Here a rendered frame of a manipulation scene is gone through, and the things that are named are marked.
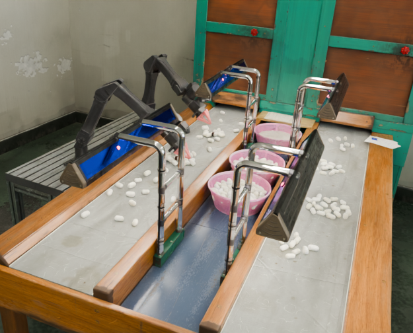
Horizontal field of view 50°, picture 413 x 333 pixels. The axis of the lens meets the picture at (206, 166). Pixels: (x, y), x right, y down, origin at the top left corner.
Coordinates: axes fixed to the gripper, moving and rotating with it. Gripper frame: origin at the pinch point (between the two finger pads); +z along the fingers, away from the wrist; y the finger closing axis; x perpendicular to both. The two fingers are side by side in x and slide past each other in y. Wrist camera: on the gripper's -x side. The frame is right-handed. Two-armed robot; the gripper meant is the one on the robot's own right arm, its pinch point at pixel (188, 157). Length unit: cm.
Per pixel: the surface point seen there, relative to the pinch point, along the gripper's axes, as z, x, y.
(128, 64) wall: -100, 94, 175
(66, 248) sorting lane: -5, 6, -82
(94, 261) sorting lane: 4, -1, -83
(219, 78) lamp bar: -18.4, -27.8, 24.2
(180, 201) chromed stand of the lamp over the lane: 9, -19, -53
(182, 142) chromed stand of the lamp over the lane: -5, -37, -53
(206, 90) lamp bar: -17.0, -26.8, 7.0
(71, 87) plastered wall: -130, 161, 174
